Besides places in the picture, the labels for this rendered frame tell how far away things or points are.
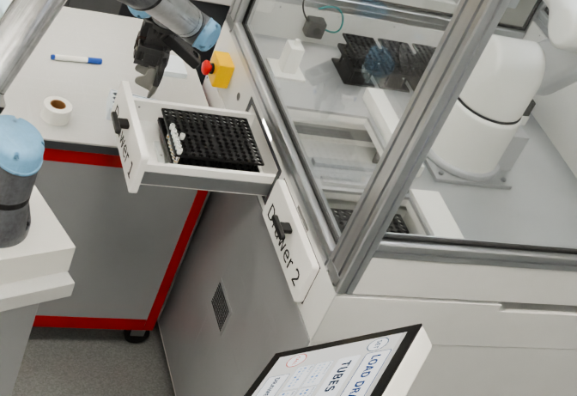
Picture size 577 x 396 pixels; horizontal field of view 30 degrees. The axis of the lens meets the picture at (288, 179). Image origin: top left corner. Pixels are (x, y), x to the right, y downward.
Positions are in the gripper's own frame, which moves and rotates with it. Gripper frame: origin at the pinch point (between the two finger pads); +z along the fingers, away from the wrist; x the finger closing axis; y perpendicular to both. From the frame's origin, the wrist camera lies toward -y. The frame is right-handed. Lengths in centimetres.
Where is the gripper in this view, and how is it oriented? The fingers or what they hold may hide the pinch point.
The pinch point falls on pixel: (152, 89)
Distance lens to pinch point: 275.9
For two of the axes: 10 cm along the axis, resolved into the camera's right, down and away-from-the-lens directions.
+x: 1.0, 6.3, -7.7
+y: -9.4, -2.0, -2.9
